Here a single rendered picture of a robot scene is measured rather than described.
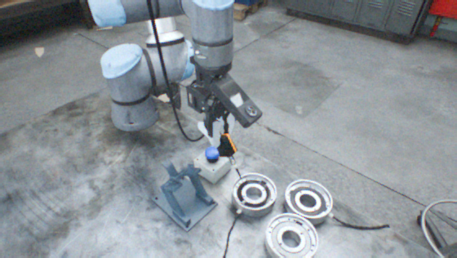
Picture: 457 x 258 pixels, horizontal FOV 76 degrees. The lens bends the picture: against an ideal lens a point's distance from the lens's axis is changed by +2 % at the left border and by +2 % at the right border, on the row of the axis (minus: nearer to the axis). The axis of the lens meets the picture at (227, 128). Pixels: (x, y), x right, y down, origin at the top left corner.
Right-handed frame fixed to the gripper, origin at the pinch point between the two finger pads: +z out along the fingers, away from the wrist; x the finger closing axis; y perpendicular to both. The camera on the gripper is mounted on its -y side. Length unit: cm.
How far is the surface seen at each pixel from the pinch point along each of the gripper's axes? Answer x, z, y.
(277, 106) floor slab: -133, 93, 65
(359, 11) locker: -319, 68, 86
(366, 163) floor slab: -120, 93, -14
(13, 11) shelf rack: -39, 52, 326
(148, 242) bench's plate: 24.0, 13.1, -0.3
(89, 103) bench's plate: 7, 13, 58
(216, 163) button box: 0.6, 8.6, 1.8
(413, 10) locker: -315, 54, 32
